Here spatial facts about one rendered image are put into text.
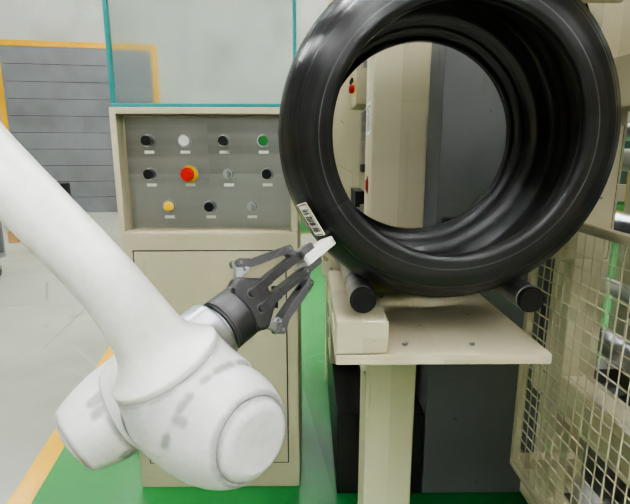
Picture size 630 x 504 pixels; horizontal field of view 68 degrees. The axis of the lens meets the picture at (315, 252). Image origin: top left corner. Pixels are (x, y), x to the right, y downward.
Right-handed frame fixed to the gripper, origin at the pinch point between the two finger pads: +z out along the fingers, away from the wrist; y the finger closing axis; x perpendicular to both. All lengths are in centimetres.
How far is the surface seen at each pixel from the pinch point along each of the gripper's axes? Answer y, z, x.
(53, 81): -357, 314, -841
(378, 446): 61, 14, -39
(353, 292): 9.4, 2.4, 0.3
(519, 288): 23.2, 21.3, 15.8
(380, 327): 16.9, 2.9, 1.1
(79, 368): 23, -7, -226
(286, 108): -21.5, 8.1, 1.9
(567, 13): -12, 37, 33
